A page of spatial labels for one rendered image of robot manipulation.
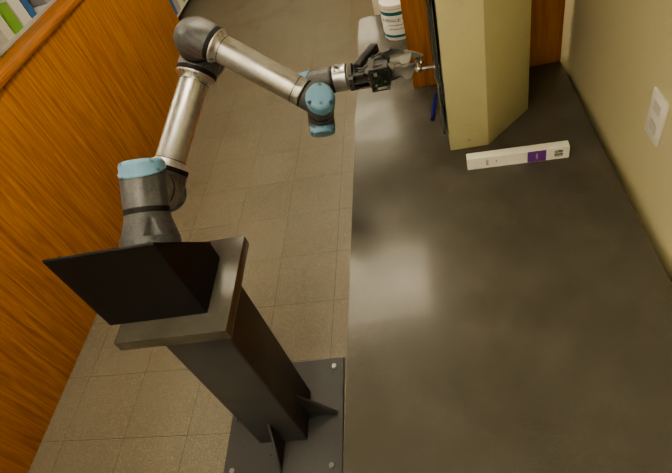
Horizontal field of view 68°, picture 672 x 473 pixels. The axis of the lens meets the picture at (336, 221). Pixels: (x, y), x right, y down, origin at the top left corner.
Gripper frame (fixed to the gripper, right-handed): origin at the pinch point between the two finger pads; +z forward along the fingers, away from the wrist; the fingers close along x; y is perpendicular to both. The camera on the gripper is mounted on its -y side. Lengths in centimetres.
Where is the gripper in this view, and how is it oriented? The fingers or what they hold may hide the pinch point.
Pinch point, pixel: (418, 58)
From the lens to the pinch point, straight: 149.5
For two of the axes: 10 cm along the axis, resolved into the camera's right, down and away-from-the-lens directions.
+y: -0.5, 7.3, -6.8
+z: 9.7, -1.3, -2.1
